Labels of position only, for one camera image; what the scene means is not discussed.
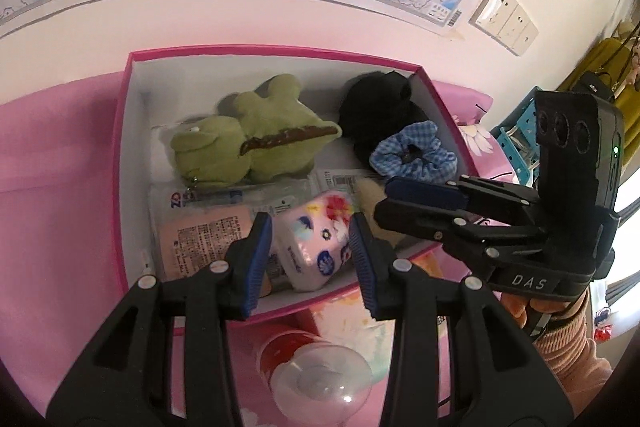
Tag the green frog plush toy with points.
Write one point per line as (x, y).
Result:
(260, 132)

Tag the large pastel tissue pack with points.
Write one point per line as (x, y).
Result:
(350, 322)

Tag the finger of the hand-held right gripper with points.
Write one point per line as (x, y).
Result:
(420, 192)
(425, 219)

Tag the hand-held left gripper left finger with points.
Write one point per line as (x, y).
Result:
(257, 257)

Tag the black fluffy scrunchie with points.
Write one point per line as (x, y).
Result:
(375, 107)

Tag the peach printed packet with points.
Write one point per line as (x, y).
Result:
(200, 237)

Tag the person's right hand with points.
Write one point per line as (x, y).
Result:
(515, 307)

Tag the beige plush toy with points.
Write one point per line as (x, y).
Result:
(370, 202)

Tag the red bottle with clear cap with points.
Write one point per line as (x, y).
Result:
(315, 372)

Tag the blue perforated basket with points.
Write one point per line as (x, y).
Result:
(520, 142)

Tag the pink floral tissue pack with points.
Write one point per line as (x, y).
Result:
(312, 232)

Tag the white wall switch panel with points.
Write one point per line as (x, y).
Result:
(505, 17)

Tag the pink cardboard box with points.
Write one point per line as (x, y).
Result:
(140, 157)

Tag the blue gingham scrunchie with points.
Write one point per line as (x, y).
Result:
(430, 157)

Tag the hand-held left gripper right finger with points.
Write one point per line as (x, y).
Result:
(362, 262)

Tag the white barcode tissue pack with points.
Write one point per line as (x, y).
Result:
(340, 181)

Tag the black bag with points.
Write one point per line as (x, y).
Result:
(592, 87)

